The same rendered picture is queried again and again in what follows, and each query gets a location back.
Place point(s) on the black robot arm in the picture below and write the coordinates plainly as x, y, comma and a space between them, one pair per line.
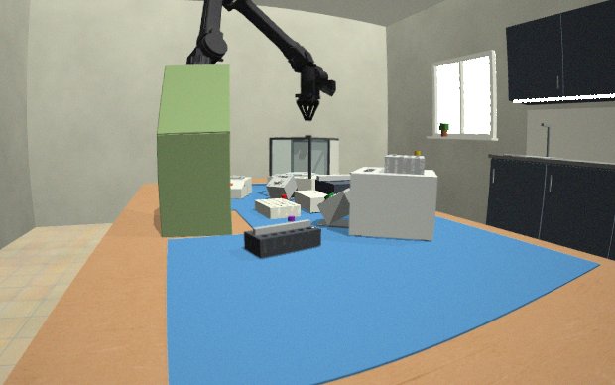
213, 47

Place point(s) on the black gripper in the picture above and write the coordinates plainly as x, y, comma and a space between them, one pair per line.
311, 100

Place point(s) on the blue bench mat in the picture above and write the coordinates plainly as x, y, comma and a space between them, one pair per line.
351, 305

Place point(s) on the white block with rows of round holes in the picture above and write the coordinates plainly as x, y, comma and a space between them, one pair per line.
240, 187

